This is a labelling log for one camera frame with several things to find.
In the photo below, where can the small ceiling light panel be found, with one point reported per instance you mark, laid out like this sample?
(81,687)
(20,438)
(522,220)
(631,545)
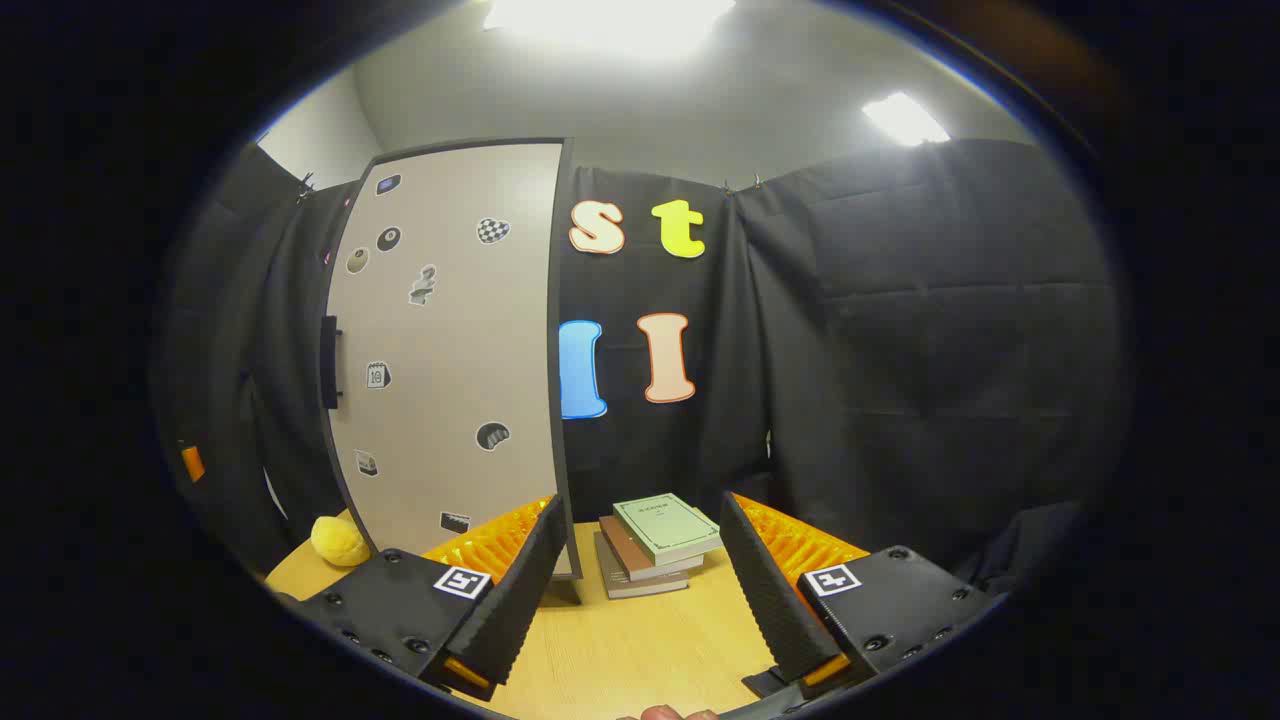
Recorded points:
(905,120)

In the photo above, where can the black backdrop cloth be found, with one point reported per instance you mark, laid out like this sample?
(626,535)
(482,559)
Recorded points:
(900,350)

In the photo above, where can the green book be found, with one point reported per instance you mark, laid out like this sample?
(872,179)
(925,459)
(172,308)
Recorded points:
(665,528)

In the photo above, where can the yellow plush ball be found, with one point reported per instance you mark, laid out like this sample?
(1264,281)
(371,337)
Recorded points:
(338,540)

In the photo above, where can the large ceiling light panel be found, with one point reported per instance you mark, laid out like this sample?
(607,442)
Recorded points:
(610,25)

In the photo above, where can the dark grey cabinet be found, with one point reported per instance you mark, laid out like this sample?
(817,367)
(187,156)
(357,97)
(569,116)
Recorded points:
(565,470)

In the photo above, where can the brown book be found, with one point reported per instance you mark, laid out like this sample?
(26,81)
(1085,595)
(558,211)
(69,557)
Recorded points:
(625,555)

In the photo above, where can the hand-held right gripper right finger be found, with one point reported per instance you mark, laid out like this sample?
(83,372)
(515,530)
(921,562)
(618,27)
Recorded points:
(770,600)

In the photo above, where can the beige cabinet door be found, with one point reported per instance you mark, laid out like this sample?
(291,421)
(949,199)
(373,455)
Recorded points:
(450,350)

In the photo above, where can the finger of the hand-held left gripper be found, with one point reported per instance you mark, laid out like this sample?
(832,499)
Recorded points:
(192,463)

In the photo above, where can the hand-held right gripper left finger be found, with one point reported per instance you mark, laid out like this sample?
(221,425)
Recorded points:
(520,600)

